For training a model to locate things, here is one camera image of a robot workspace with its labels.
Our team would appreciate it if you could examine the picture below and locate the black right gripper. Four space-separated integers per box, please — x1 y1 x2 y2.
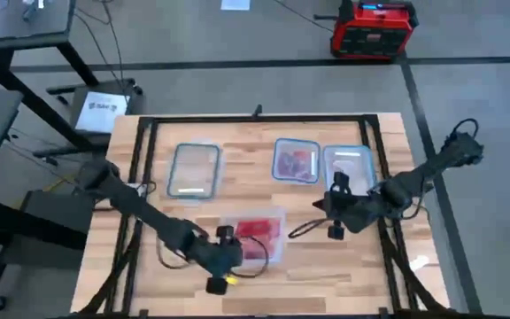
312 189 381 242

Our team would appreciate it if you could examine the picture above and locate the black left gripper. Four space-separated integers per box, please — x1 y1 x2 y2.
187 237 244 296

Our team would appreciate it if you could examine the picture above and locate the large clear plastic container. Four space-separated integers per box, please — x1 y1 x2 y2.
218 206 289 270

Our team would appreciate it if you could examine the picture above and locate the medium clear plastic container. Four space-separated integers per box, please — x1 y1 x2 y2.
321 144 378 197

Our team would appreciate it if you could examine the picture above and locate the small clear plastic container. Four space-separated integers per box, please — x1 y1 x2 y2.
271 137 322 185

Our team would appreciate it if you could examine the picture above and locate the purple candy pack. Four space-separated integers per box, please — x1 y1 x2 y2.
277 151 300 178

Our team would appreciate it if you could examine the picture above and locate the medium teal-rimmed plastic lid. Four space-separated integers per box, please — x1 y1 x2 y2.
321 144 378 197

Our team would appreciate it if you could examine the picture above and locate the clear container with blue rim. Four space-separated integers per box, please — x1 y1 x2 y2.
271 137 322 185

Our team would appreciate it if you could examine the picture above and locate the white tape piece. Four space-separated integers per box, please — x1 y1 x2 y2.
408 253 431 273

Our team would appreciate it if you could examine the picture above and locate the red black power station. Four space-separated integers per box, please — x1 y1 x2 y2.
329 0 420 62

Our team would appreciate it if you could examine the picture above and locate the white printed paper sheet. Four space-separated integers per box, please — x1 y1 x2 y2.
74 90 131 135

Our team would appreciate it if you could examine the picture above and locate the white floor paper sheet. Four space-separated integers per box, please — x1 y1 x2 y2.
220 0 252 12

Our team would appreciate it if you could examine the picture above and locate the dark grey desk mat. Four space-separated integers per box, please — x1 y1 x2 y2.
0 0 73 42

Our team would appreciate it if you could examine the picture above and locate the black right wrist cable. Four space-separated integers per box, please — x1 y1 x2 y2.
287 217 332 240

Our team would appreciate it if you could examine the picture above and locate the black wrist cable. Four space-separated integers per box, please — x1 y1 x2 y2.
236 234 271 280
287 217 332 240

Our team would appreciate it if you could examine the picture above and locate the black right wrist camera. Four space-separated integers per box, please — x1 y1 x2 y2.
331 171 353 195

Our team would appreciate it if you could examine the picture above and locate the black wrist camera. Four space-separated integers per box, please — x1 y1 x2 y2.
215 224 237 244
331 171 353 195

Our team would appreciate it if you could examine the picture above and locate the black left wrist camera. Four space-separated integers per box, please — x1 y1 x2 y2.
215 224 237 244

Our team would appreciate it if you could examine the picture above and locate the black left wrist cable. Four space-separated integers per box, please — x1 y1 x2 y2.
236 234 271 280

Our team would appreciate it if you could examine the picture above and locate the black metal table frame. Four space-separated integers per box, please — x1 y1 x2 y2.
72 113 453 319

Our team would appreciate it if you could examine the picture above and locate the black floor cable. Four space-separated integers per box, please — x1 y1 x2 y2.
272 0 336 33
72 0 126 85

